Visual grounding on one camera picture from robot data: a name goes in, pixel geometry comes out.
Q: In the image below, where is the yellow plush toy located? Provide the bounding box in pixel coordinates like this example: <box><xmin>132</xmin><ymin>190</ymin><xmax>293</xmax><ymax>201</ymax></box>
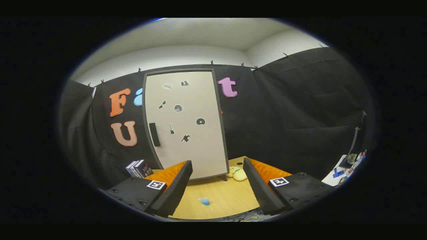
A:
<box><xmin>226</xmin><ymin>166</ymin><xmax>248</xmax><ymax>182</ymax></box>

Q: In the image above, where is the beige cabinet door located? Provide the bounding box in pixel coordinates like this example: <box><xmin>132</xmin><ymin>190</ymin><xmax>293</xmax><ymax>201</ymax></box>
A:
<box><xmin>145</xmin><ymin>71</ymin><xmax>228</xmax><ymax>180</ymax></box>

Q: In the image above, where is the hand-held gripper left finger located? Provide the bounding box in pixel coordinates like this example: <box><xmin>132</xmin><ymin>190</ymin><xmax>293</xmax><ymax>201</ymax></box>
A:
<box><xmin>105</xmin><ymin>160</ymin><xmax>193</xmax><ymax>218</ymax></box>

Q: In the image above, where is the tangle of floor cables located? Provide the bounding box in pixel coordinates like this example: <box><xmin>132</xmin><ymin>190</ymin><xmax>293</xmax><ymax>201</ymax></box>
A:
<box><xmin>213</xmin><ymin>208</ymin><xmax>264</xmax><ymax>221</ymax></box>

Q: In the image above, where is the white side table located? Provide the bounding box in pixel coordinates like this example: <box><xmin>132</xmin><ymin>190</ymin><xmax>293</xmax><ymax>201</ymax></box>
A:
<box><xmin>322</xmin><ymin>153</ymin><xmax>367</xmax><ymax>187</ymax></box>

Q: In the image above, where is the dark grey cabinet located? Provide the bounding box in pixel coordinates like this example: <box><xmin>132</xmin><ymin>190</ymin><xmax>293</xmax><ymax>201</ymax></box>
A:
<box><xmin>142</xmin><ymin>68</ymin><xmax>230</xmax><ymax>182</ymax></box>

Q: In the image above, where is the black backdrop cloth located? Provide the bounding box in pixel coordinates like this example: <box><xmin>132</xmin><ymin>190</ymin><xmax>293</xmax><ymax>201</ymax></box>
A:
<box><xmin>60</xmin><ymin>47</ymin><xmax>376</xmax><ymax>190</ymax></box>

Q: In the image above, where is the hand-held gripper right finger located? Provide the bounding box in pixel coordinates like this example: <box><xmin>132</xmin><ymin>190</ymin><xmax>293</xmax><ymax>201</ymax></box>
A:
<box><xmin>243</xmin><ymin>157</ymin><xmax>335</xmax><ymax>216</ymax></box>

